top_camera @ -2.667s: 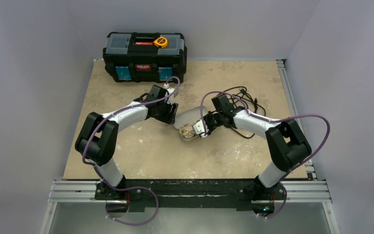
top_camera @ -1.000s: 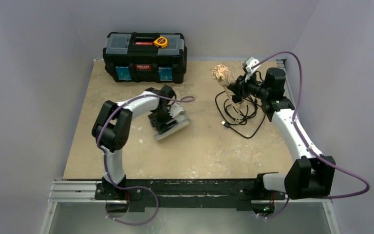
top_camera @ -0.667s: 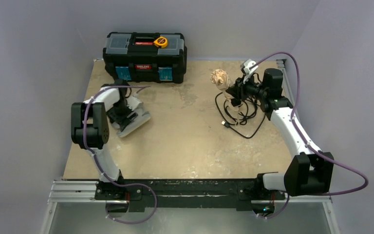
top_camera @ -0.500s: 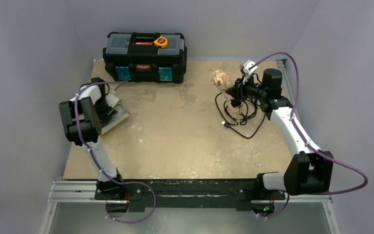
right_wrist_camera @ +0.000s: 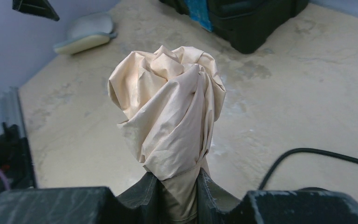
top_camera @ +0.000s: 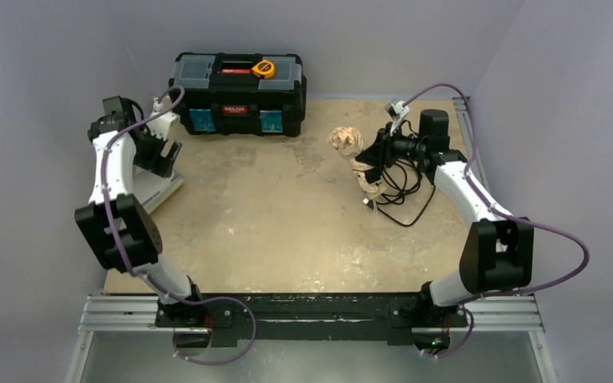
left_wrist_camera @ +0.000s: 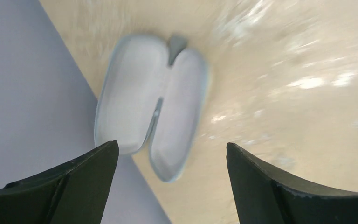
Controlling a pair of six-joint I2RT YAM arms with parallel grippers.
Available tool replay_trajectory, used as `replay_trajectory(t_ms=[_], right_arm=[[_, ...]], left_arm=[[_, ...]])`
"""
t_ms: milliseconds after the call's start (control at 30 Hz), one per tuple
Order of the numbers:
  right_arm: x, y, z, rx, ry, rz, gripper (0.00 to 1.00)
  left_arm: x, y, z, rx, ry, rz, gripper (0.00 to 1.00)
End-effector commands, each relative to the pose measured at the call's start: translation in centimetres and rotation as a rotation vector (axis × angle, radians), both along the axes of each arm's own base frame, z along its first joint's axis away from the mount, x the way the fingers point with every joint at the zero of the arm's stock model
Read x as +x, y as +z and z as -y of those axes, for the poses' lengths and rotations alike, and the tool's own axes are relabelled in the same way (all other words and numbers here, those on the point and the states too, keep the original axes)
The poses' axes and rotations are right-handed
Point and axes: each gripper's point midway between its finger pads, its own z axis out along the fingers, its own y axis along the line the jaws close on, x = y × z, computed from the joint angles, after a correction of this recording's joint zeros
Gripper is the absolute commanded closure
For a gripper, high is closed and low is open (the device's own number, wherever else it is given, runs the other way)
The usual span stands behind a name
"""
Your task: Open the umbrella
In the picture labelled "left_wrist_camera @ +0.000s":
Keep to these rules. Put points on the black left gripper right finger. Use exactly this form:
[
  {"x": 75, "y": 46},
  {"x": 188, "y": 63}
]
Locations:
[{"x": 266, "y": 194}]

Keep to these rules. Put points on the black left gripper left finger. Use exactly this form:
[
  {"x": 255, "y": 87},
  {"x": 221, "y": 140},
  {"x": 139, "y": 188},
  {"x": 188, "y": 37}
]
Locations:
[{"x": 74, "y": 192}]

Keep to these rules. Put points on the beige umbrella case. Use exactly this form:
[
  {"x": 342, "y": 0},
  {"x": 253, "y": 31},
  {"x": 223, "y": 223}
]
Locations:
[{"x": 153, "y": 96}]

